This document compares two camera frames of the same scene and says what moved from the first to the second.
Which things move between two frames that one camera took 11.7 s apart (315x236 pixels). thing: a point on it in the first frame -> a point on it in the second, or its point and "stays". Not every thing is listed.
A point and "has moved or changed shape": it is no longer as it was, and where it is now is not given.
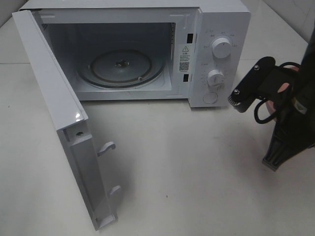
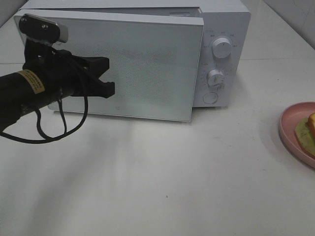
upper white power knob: (221, 47) stays
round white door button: (209, 98) stays
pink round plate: (271, 104) has moved or changed shape
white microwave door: (71, 121) -> (156, 62)
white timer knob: (215, 78) stays
